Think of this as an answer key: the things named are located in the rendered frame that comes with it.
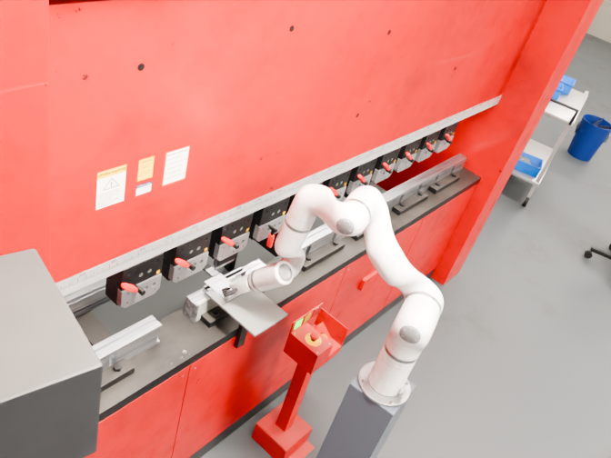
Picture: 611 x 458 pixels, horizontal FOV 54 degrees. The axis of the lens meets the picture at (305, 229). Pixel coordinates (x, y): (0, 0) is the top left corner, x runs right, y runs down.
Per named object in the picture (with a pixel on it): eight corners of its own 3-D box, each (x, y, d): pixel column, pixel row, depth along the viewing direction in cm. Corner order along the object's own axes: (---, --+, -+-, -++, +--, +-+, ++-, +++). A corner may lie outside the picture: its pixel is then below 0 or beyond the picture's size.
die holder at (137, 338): (26, 418, 184) (25, 399, 178) (16, 405, 186) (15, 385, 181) (159, 343, 219) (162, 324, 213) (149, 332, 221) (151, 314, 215)
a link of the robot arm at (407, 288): (408, 341, 192) (422, 312, 205) (442, 333, 185) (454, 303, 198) (328, 209, 181) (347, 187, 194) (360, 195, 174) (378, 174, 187)
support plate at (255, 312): (254, 337, 216) (255, 335, 216) (205, 294, 227) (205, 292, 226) (287, 315, 229) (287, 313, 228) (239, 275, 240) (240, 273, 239)
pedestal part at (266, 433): (287, 472, 287) (294, 459, 280) (251, 437, 298) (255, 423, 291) (314, 448, 301) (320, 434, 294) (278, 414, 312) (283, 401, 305)
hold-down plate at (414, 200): (398, 215, 325) (400, 211, 323) (391, 210, 327) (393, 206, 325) (426, 199, 346) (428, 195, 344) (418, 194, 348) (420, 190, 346)
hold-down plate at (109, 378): (52, 421, 185) (52, 415, 183) (43, 409, 187) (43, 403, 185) (134, 373, 206) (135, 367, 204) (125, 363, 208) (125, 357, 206)
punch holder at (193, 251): (171, 284, 200) (177, 247, 191) (155, 270, 204) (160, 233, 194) (205, 268, 211) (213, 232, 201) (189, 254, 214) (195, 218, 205)
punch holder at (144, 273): (120, 311, 186) (124, 271, 177) (104, 294, 190) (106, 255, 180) (159, 291, 197) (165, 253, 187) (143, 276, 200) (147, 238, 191)
